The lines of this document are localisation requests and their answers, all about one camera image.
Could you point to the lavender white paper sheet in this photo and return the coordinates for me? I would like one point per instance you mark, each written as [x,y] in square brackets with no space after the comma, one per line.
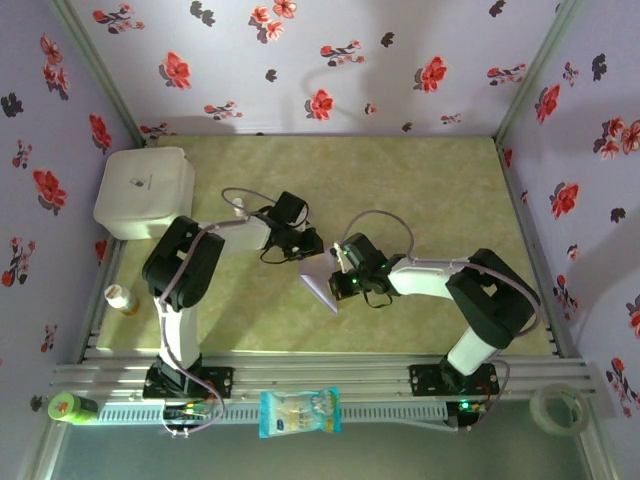
[320,280]

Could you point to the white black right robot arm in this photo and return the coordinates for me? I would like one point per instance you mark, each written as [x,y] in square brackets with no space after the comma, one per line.
[425,280]

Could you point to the small white pink bottle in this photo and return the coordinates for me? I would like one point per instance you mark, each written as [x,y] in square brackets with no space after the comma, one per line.
[240,204]

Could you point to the blue snack packet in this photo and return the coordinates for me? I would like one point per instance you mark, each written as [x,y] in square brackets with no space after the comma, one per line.
[300,412]

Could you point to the small controller board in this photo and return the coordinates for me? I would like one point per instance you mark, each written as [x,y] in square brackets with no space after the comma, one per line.
[467,407]
[190,411]

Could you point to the white lidded plastic box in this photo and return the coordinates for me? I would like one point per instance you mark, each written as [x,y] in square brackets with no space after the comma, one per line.
[142,192]

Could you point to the orange white-capped pill bottle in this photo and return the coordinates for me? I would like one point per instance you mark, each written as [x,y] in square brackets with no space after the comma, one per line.
[120,299]

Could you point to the clear tape roll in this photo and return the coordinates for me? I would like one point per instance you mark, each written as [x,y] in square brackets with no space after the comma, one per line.
[540,415]

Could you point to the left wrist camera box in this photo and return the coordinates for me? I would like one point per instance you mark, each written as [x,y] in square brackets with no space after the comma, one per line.
[291,209]

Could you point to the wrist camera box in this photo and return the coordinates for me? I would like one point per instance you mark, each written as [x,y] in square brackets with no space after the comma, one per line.
[291,209]
[361,249]

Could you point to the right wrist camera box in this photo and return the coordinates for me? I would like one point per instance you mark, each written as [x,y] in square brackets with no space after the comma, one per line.
[361,249]

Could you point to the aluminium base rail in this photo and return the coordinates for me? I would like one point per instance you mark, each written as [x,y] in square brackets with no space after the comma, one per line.
[325,372]

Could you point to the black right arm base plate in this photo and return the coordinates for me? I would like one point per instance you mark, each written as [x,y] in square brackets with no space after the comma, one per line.
[425,380]

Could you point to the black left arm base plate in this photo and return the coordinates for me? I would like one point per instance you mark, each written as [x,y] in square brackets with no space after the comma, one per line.
[220,382]

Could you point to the aluminium side rail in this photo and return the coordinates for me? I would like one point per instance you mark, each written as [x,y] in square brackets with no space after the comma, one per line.
[535,225]
[97,330]

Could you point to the aluminium corner post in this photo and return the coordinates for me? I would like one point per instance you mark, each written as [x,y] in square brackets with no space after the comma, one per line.
[537,75]
[100,75]

